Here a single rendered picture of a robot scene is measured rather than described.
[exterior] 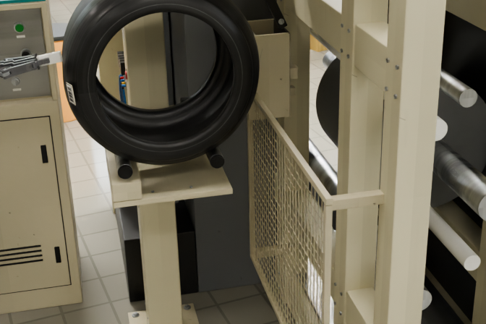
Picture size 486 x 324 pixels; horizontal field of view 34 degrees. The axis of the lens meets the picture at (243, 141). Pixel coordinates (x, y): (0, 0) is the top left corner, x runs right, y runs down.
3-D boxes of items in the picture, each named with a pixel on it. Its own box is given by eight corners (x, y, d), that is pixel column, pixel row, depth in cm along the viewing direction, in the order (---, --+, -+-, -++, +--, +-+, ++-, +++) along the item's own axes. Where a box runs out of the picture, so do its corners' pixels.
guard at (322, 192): (249, 256, 306) (245, 84, 279) (254, 255, 307) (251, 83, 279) (321, 419, 226) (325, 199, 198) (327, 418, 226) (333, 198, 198)
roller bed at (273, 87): (236, 101, 291) (233, 21, 279) (275, 97, 294) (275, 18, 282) (248, 121, 273) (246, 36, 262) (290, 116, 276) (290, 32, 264)
